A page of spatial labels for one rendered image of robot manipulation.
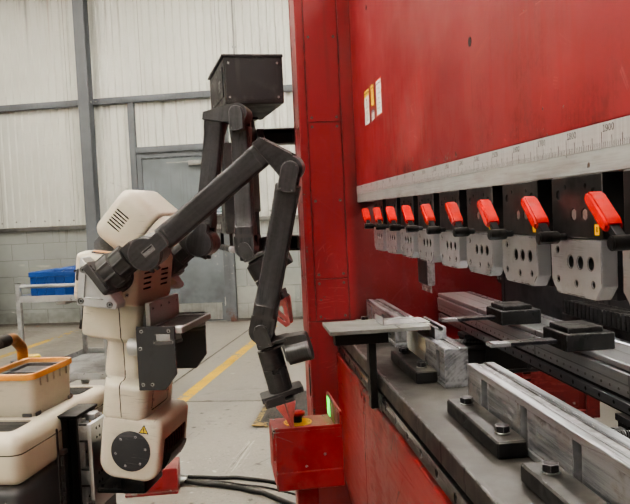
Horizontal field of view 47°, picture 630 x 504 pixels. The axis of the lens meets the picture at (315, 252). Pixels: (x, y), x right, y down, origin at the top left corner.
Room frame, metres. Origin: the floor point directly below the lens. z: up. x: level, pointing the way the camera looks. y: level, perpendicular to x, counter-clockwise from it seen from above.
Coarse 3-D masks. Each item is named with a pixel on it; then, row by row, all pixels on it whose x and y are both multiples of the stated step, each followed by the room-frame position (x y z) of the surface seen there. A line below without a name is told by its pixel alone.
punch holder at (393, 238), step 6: (390, 198) 2.20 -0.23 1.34; (396, 198) 2.12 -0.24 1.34; (390, 204) 2.20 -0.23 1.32; (396, 204) 2.12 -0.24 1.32; (396, 210) 2.12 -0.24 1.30; (396, 216) 2.12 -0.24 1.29; (396, 222) 2.12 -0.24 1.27; (390, 234) 2.20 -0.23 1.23; (396, 234) 2.12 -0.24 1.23; (390, 240) 2.20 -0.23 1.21; (396, 240) 2.12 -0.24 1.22; (390, 246) 2.21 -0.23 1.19; (396, 246) 2.12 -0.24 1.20; (390, 252) 2.21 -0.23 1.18; (396, 252) 2.13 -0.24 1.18
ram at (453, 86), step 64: (384, 0) 2.17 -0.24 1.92; (448, 0) 1.55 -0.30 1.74; (512, 0) 1.20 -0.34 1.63; (576, 0) 0.98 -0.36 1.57; (384, 64) 2.21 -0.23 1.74; (448, 64) 1.56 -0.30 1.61; (512, 64) 1.21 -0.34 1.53; (576, 64) 0.99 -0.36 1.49; (384, 128) 2.25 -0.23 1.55; (448, 128) 1.58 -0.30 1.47; (512, 128) 1.22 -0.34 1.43; (576, 128) 0.99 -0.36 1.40; (384, 192) 2.29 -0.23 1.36
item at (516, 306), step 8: (496, 304) 1.99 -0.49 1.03; (504, 304) 1.97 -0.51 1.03; (512, 304) 1.96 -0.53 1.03; (520, 304) 1.96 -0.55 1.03; (528, 304) 1.95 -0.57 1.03; (488, 312) 2.02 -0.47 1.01; (496, 312) 1.96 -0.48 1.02; (504, 312) 1.92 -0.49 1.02; (512, 312) 1.92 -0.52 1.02; (520, 312) 1.93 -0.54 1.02; (528, 312) 1.93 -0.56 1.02; (536, 312) 1.93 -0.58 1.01; (440, 320) 1.96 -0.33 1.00; (448, 320) 1.95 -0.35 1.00; (456, 320) 1.95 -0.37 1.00; (464, 320) 1.95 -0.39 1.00; (472, 320) 1.96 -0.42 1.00; (496, 320) 1.96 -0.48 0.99; (504, 320) 1.92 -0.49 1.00; (512, 320) 1.92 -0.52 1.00; (520, 320) 1.93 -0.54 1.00; (528, 320) 1.93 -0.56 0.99; (536, 320) 1.93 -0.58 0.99
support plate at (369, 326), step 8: (352, 320) 2.04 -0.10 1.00; (360, 320) 2.03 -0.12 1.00; (368, 320) 2.02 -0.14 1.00; (328, 328) 1.92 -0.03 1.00; (336, 328) 1.91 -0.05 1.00; (344, 328) 1.90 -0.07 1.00; (352, 328) 1.90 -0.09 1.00; (360, 328) 1.89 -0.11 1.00; (368, 328) 1.89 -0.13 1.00; (376, 328) 1.88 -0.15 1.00; (384, 328) 1.87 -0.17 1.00; (392, 328) 1.87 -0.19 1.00; (400, 328) 1.87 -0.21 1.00; (408, 328) 1.87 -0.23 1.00; (416, 328) 1.88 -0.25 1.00; (424, 328) 1.88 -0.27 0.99
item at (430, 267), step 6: (420, 264) 1.99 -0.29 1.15; (426, 264) 1.93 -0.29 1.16; (432, 264) 1.92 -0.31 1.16; (420, 270) 1.99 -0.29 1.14; (426, 270) 1.93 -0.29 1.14; (432, 270) 1.92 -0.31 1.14; (420, 276) 2.00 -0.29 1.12; (426, 276) 1.93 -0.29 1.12; (432, 276) 1.92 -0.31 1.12; (420, 282) 2.00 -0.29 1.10; (426, 282) 1.93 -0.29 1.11; (432, 282) 1.92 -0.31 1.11; (426, 288) 1.97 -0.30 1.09
